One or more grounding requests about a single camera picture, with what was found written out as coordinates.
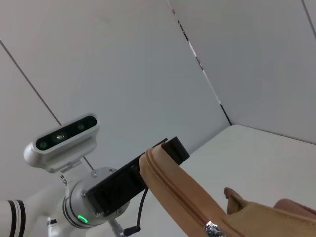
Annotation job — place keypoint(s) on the silver metal zipper pull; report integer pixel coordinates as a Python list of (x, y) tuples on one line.
[(212, 229)]

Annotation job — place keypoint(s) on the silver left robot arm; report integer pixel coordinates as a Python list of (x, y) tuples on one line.
[(74, 197)]

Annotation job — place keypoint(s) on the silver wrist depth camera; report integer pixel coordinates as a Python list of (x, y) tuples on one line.
[(64, 143)]

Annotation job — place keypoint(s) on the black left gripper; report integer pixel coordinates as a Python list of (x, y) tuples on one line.
[(116, 190)]

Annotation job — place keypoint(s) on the khaki canvas food bag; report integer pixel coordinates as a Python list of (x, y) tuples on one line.
[(187, 192)]

